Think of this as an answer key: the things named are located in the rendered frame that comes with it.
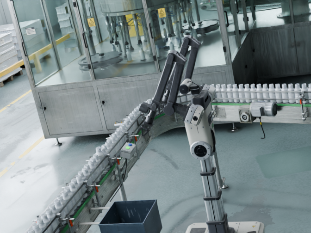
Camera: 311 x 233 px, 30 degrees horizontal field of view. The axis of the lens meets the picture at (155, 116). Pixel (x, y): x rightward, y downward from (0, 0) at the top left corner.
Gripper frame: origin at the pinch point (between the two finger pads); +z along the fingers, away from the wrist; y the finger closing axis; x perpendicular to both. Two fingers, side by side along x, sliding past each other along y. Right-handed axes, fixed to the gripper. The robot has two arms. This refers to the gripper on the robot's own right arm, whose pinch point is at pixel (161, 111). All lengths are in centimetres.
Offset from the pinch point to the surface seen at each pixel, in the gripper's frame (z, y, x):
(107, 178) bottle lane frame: 47, 52, -11
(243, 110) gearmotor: -1, -77, 53
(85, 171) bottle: 34, 76, -22
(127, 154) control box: 31.1, 31.7, -7.1
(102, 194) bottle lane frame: 53, 64, -7
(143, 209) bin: 39, 81, 28
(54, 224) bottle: 43, 133, -11
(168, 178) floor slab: 134, -150, 0
